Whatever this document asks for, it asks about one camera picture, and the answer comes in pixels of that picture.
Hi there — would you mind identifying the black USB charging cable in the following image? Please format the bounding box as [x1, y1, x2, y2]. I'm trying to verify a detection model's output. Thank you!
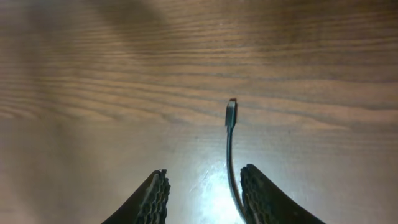
[224, 98, 248, 223]

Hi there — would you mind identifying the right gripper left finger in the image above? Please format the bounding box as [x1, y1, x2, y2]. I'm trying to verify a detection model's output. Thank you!
[103, 169, 170, 224]

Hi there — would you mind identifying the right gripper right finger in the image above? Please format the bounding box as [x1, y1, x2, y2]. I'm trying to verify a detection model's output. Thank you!
[241, 164, 325, 224]

